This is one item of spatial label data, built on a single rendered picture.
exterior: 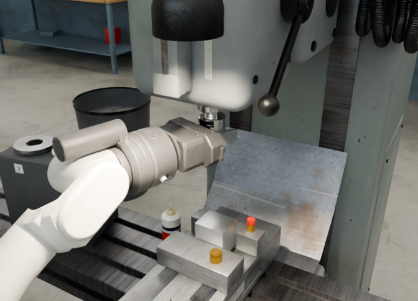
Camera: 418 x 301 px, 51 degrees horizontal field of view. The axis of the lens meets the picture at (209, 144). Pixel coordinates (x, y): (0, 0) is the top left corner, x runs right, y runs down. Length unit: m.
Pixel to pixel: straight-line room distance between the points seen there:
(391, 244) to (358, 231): 1.51
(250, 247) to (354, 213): 0.38
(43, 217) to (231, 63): 0.30
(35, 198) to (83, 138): 0.47
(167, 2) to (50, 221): 0.29
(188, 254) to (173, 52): 0.38
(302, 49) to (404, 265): 1.93
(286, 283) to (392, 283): 1.52
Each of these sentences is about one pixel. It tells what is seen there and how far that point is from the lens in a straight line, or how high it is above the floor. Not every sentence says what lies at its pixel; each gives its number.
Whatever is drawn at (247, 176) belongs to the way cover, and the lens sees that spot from 1.14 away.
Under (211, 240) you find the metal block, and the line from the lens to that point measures 0.82.
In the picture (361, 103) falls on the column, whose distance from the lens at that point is 1.04.
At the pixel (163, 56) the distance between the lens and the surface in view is 0.59.
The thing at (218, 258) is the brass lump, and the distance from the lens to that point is 0.78.
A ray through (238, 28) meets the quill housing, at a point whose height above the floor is 1.43.
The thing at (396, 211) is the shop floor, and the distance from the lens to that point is 2.98.
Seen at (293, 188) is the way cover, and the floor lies 0.98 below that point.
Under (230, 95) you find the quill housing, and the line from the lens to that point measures 0.60.
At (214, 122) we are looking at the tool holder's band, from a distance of 0.71.
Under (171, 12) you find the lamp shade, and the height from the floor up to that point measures 1.47.
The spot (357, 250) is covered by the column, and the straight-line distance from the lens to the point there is 1.21.
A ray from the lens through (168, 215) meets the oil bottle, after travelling 0.94.
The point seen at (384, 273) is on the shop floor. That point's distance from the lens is 2.48.
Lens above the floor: 1.54
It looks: 25 degrees down
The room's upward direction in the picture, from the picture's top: straight up
